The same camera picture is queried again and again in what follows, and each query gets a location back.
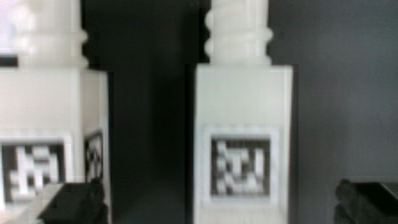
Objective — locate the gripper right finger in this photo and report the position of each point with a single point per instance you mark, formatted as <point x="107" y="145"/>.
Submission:
<point x="366" y="203"/>

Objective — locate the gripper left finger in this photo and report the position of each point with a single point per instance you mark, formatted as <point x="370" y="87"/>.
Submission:
<point x="69" y="204"/>

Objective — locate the white leg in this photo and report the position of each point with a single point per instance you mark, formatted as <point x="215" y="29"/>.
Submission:
<point x="53" y="108"/>
<point x="242" y="121"/>

